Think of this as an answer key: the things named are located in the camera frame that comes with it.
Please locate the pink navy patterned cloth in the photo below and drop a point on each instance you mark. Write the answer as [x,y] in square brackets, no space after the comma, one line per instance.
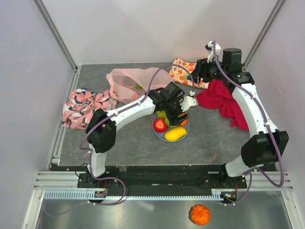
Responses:
[81,105]

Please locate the orange fake orange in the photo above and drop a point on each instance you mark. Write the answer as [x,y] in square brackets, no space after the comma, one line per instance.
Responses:
[184,122]

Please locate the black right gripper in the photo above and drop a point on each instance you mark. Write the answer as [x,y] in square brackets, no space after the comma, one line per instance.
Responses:
[201,70]

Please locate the left aluminium frame post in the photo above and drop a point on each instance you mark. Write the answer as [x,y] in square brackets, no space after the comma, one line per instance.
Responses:
[53,29]

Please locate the green fake apple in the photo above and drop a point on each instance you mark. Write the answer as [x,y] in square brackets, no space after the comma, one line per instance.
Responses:
[166,120]

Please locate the aluminium frame post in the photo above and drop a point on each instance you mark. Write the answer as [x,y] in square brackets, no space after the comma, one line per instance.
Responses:
[264,31]
[53,29]

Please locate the pink translucent plastic bag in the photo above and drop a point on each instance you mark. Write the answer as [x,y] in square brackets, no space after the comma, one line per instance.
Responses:
[122,82]

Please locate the red cloth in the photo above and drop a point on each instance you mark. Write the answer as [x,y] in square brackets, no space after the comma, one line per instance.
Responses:
[218,97]

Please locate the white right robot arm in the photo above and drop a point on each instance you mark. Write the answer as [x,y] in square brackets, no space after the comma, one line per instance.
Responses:
[232,91]

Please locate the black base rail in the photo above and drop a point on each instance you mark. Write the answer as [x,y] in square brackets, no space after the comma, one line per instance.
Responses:
[203,176]

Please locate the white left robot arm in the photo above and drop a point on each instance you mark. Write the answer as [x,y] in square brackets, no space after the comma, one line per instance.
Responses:
[102,129]

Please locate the yellow floral cloth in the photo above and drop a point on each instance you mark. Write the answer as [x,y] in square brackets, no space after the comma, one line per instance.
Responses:
[179,75]

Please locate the right aluminium frame post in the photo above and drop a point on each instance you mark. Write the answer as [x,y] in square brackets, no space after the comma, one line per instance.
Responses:
[264,31]

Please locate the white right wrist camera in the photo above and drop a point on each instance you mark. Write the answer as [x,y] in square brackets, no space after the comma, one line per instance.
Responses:
[214,50]

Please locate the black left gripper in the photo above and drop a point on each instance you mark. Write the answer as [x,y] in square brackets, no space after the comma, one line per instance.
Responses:
[173,119]

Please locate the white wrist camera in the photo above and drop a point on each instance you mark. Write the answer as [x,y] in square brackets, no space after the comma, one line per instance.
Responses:
[189,101]
[214,50]

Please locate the white slotted cable duct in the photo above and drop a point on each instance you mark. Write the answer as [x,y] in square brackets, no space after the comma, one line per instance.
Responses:
[100,194]

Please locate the orange fake pumpkin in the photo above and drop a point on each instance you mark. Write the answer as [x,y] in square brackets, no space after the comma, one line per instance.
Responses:
[200,215]

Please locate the blue plate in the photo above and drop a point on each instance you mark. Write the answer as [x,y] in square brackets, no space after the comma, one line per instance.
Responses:
[161,135]

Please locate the red fake apple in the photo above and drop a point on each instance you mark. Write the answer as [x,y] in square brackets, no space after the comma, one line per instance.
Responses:
[159,125]

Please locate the yellow fake mango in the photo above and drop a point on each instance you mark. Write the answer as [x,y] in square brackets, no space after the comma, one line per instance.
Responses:
[175,133]

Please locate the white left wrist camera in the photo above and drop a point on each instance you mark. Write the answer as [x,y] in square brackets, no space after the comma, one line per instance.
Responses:
[189,101]

